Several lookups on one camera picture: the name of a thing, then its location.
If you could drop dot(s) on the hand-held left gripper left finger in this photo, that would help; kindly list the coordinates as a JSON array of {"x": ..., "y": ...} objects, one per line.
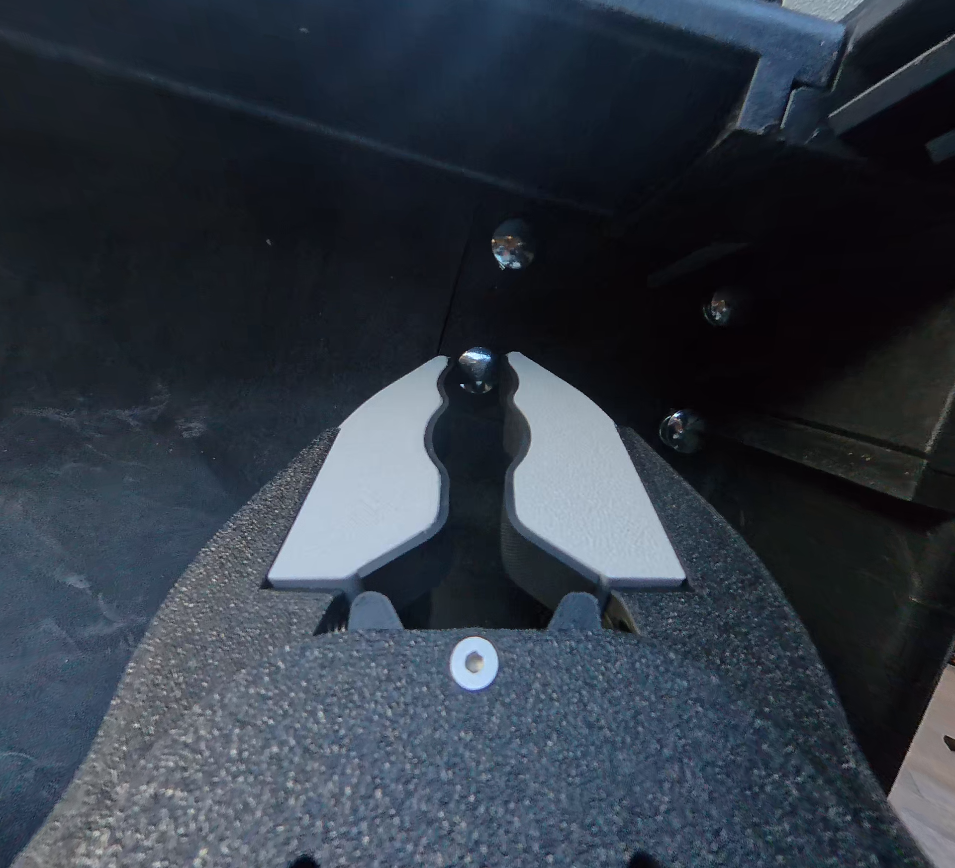
[{"x": 373, "y": 480}]

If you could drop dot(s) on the round metal screw head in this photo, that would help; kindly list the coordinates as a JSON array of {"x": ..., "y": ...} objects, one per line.
[
  {"x": 513, "y": 243},
  {"x": 720, "y": 307},
  {"x": 477, "y": 369},
  {"x": 679, "y": 430}
]

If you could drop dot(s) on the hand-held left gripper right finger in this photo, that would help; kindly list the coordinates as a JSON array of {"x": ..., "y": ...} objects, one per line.
[{"x": 582, "y": 487}]

